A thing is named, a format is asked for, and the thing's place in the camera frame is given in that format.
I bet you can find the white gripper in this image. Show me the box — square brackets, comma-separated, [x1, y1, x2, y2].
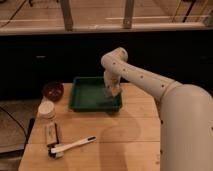
[104, 70, 121, 97]

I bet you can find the blue sponge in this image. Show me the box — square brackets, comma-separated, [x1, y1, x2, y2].
[103, 87, 113, 98]

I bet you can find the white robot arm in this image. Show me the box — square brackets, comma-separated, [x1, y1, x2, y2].
[101, 47, 213, 171]

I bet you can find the green plastic tray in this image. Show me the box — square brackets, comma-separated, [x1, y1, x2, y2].
[69, 77, 122, 112]

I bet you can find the dark red bowl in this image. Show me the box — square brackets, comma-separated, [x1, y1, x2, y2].
[42, 82, 64, 102]

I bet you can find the white round jar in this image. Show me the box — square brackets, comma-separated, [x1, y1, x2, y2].
[38, 101, 55, 119]

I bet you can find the wooden block with black side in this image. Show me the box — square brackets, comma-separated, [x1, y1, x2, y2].
[45, 122, 59, 147]

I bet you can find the white dish brush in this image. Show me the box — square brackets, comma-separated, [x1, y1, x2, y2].
[48, 136, 96, 159]

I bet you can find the black cable on left floor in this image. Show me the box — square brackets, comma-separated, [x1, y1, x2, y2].
[0, 105, 28, 148]

